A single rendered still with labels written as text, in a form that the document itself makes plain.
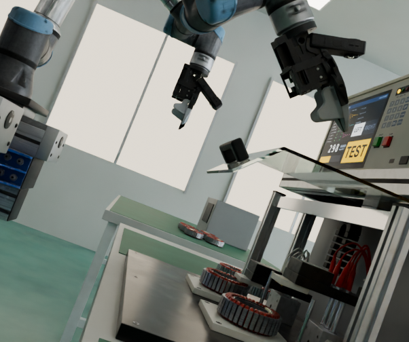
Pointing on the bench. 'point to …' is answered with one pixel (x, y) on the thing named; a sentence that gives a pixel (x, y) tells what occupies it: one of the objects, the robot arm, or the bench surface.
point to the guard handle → (234, 150)
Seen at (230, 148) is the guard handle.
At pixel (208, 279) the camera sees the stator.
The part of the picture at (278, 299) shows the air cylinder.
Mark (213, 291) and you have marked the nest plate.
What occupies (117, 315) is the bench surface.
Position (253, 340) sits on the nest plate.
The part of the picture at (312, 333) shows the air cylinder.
